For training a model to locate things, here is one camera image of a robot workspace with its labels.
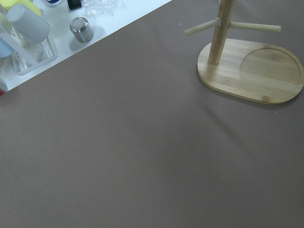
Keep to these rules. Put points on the small steel cup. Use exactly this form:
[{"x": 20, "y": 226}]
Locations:
[{"x": 81, "y": 29}]

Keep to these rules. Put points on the clear cup tray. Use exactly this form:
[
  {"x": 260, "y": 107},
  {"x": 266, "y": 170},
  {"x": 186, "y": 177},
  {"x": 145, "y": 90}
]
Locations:
[{"x": 26, "y": 56}]

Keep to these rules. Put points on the white side table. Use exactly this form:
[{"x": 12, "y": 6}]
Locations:
[{"x": 104, "y": 16}]

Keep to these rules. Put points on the grey plastic cup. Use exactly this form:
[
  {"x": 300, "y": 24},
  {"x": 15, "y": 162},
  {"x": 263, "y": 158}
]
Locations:
[{"x": 30, "y": 25}]

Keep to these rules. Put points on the yellow plastic cup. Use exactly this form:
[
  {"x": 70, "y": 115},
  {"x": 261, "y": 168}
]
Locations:
[{"x": 8, "y": 4}]

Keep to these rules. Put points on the wooden cup storage rack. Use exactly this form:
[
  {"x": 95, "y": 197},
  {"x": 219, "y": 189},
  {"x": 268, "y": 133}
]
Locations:
[{"x": 254, "y": 71}]

